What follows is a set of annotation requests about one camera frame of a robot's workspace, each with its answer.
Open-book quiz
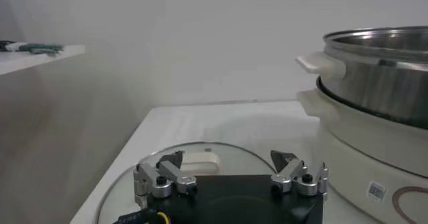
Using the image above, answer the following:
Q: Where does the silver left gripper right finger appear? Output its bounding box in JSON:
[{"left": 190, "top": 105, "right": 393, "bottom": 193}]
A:
[{"left": 270, "top": 150, "right": 329, "bottom": 201}]

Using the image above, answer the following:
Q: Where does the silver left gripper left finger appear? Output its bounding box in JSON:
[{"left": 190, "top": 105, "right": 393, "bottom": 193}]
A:
[{"left": 133, "top": 150, "right": 198, "bottom": 209}]

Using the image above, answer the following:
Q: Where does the round glass pot lid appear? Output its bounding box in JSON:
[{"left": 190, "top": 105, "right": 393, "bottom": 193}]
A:
[{"left": 95, "top": 141, "right": 335, "bottom": 224}]

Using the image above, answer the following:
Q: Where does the perforated steel steamer basket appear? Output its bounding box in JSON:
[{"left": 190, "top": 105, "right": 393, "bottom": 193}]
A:
[{"left": 296, "top": 26, "right": 428, "bottom": 129}]

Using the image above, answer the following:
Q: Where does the white electric pot base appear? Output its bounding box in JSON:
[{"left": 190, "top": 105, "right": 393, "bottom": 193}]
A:
[{"left": 296, "top": 88, "right": 428, "bottom": 224}]

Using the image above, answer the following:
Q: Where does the white side table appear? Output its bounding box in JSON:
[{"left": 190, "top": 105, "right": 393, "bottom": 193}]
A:
[{"left": 0, "top": 44, "right": 86, "bottom": 76}]

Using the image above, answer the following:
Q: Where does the green hand tool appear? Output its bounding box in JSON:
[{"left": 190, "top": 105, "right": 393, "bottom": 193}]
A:
[{"left": 18, "top": 43, "right": 64, "bottom": 56}]

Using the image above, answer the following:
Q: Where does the small white and dark device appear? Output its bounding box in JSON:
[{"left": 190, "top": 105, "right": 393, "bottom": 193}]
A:
[{"left": 5, "top": 41, "right": 28, "bottom": 52}]

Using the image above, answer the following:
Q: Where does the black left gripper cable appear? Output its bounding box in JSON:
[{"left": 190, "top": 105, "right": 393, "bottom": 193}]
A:
[{"left": 112, "top": 207, "right": 172, "bottom": 224}]

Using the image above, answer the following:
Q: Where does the thin black looped cable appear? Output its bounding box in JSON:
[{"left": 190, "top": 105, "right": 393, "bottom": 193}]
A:
[{"left": 0, "top": 40, "right": 16, "bottom": 52}]

